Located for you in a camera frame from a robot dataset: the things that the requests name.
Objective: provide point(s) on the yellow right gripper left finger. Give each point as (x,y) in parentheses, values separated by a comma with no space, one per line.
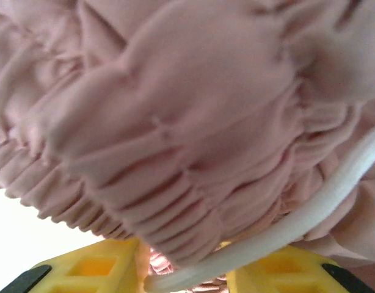
(120,274)

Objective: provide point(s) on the pink shorts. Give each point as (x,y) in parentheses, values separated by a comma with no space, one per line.
(187,107)

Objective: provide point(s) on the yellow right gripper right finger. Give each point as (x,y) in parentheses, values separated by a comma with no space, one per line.
(254,284)

